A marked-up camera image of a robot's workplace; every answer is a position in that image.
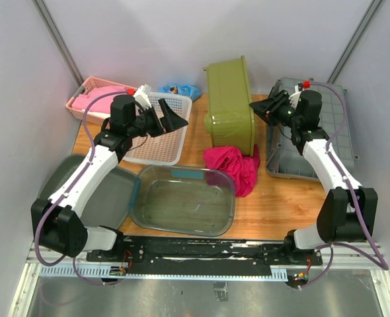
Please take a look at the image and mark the white folded cloth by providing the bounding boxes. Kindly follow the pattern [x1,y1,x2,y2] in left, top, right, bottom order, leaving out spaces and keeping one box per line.
[87,111,110,120]

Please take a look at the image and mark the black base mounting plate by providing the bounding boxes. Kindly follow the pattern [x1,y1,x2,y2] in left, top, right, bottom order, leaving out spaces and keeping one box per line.
[86,236,323,276]

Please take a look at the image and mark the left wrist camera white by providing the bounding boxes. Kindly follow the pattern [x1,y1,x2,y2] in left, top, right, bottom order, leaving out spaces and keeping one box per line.
[133,85,152,111]

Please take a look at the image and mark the blue packet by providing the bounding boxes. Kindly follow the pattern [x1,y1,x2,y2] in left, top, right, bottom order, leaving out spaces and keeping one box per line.
[158,83,202,101]

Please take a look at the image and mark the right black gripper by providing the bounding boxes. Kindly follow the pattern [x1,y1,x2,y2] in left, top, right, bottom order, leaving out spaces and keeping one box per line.
[249,90,301,129]

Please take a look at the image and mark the pink plastic basket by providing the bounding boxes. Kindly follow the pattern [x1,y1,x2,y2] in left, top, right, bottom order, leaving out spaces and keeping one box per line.
[66,77,137,125]

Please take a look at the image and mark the magenta crumpled cloth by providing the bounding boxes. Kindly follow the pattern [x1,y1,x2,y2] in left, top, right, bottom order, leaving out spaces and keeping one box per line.
[203,145,260,197]

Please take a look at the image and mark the large grey plastic bin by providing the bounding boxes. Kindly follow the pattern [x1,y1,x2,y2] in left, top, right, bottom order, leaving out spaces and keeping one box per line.
[265,81,358,181]

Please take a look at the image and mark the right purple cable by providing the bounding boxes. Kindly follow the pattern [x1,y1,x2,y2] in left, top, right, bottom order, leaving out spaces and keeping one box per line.
[292,81,389,291]

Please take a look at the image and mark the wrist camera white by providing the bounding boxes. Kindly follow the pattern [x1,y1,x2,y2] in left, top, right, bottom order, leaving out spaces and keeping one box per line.
[133,85,152,111]
[289,81,311,108]

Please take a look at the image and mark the clear plastic container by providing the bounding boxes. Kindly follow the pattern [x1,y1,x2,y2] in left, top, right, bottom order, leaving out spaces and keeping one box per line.
[128,165,235,237]

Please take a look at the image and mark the white cable duct rail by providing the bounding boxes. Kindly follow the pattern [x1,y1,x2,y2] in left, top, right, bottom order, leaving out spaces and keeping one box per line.
[39,266,288,282]

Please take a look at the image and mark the green plastic basin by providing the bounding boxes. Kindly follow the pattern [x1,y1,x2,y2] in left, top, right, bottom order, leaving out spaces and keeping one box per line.
[204,55,255,156]

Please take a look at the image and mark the pink folded towel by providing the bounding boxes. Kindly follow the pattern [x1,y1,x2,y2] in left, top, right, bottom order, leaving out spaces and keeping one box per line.
[72,85,130,115]

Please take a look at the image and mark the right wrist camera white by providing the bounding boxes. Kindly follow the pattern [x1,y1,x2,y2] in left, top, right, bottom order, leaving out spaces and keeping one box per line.
[289,81,311,108]

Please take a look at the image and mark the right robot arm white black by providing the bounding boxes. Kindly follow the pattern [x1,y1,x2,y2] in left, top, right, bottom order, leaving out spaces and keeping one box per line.
[249,89,378,264]

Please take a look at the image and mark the dark grey tray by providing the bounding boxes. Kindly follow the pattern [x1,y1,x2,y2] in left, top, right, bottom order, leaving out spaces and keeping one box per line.
[38,154,137,229]

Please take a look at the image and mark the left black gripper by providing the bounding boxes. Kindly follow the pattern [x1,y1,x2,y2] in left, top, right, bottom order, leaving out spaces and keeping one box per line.
[128,98,188,138]

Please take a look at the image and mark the white perforated basket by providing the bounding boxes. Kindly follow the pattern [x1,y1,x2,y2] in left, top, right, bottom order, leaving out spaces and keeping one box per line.
[122,92,192,166]

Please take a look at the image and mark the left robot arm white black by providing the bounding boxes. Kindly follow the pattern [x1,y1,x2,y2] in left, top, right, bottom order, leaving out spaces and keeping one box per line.
[31,92,188,266]

